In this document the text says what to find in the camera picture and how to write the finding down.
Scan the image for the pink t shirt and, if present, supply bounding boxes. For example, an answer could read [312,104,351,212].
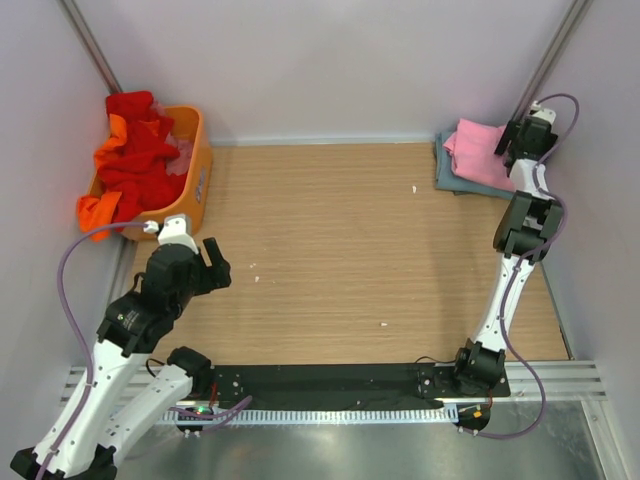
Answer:
[443,119,515,192]

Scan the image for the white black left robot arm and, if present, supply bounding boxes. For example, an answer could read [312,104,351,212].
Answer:
[10,238,231,479]

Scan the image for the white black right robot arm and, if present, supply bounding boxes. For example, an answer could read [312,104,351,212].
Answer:
[450,108,564,396]

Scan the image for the orange plastic laundry basket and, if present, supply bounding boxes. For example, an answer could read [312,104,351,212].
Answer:
[135,105,213,236]

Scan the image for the folded teal t shirt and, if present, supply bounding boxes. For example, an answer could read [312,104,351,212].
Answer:
[434,131,513,200]

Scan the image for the orange t shirt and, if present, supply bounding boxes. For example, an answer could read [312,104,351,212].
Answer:
[76,114,128,233]

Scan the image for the light pink garment in basket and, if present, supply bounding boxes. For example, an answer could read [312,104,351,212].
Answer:
[147,100,194,177]

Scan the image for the red t shirt pile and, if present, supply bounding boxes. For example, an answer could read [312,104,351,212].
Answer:
[106,91,185,224]

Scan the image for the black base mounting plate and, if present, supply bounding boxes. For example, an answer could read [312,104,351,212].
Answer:
[213,362,511,405]

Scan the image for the white slotted cable duct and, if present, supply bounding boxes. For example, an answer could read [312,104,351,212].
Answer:
[154,402,460,427]

